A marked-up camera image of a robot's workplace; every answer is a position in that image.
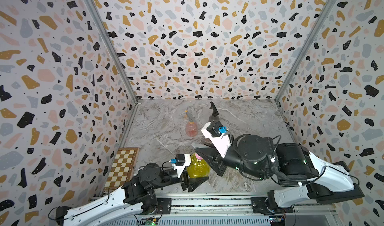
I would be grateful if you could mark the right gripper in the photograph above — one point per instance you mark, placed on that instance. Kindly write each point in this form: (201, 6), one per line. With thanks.
(217, 160)

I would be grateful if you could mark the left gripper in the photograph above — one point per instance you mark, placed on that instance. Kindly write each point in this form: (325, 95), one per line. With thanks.
(185, 182)

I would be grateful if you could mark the yellow spray bottle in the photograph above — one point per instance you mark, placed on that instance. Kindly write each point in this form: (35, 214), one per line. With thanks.
(198, 167)

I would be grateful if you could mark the orange grey spray nozzle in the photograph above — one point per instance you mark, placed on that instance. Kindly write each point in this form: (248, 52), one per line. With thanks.
(190, 117)

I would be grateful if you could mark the black spray nozzle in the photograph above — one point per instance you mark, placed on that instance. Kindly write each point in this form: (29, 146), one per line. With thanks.
(215, 112)

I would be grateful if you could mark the pink grey spray nozzle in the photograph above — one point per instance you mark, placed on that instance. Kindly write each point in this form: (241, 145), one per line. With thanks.
(199, 146)

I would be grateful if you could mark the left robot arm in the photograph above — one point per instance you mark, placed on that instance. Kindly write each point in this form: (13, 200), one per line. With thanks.
(135, 197)

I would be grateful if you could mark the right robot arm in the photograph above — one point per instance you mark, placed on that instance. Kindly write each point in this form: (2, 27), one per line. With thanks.
(301, 174)

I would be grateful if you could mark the wooden chessboard box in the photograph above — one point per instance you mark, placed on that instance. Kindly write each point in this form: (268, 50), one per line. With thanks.
(122, 168)

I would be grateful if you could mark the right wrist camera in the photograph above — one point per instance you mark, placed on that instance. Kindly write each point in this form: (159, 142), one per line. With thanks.
(218, 136)

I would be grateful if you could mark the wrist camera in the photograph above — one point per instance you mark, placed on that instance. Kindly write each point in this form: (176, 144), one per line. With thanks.
(218, 136)
(180, 163)

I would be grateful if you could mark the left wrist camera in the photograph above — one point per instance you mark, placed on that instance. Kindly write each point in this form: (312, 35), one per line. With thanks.
(180, 163)

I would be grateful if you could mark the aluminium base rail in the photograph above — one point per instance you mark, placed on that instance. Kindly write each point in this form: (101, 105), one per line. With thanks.
(221, 210)

